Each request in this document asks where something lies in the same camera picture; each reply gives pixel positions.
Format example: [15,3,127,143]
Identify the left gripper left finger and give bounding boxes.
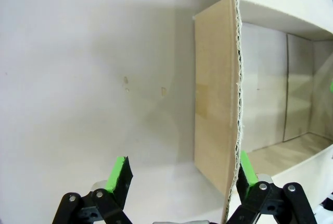
[52,155,147,224]

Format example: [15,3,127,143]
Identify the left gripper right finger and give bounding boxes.
[225,150,318,224]

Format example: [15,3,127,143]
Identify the brown cardboard shipping box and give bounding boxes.
[0,0,333,224]

